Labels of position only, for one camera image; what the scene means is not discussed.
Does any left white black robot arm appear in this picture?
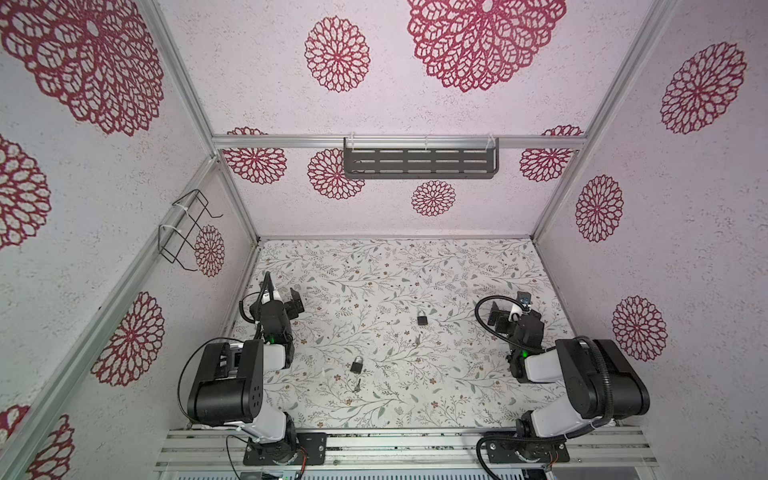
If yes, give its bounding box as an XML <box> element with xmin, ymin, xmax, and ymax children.
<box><xmin>177</xmin><ymin>288</ymin><xmax>328</xmax><ymax>471</ymax></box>

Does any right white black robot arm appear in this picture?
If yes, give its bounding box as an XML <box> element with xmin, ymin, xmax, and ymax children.
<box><xmin>474</xmin><ymin>295</ymin><xmax>650</xmax><ymax>473</ymax></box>

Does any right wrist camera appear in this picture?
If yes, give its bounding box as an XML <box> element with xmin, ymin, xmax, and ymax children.
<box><xmin>510</xmin><ymin>291</ymin><xmax>532</xmax><ymax>318</ymax></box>

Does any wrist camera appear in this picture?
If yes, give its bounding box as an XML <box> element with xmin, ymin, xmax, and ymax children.
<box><xmin>257</xmin><ymin>271</ymin><xmax>281</xmax><ymax>304</ymax></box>
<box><xmin>510</xmin><ymin>291</ymin><xmax>532</xmax><ymax>318</ymax></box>

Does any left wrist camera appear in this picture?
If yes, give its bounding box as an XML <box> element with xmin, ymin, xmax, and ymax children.
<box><xmin>257</xmin><ymin>271</ymin><xmax>281</xmax><ymax>304</ymax></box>

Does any right black corrugated cable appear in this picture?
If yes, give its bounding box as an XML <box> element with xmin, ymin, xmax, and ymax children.
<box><xmin>474</xmin><ymin>294</ymin><xmax>616</xmax><ymax>428</ymax></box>

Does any black wire wall rack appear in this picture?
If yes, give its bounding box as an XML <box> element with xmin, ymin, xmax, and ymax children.
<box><xmin>156</xmin><ymin>189</ymin><xmax>225</xmax><ymax>277</ymax></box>

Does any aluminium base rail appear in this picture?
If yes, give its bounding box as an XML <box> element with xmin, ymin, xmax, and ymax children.
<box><xmin>153</xmin><ymin>427</ymin><xmax>658</xmax><ymax>474</ymax></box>

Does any dark metal wall shelf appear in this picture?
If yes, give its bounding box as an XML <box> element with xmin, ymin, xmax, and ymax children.
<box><xmin>342</xmin><ymin>137</ymin><xmax>499</xmax><ymax>180</ymax></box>

